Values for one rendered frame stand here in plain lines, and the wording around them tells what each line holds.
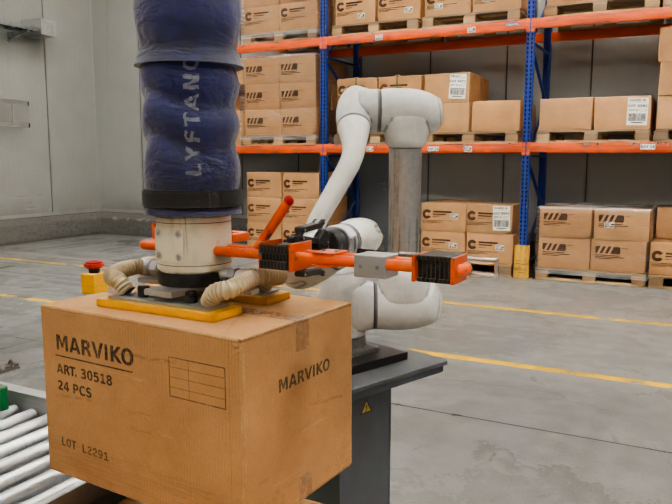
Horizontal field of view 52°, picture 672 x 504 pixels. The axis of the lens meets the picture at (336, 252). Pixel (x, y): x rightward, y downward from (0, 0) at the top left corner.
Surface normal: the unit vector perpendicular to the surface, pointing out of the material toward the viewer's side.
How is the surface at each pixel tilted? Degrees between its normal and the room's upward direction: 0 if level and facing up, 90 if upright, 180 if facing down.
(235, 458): 90
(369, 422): 90
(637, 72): 90
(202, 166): 79
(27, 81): 90
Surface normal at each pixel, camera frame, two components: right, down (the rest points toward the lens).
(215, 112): 0.61, -0.26
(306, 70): -0.45, 0.16
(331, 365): 0.85, 0.07
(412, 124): 0.04, 0.27
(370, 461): 0.68, 0.10
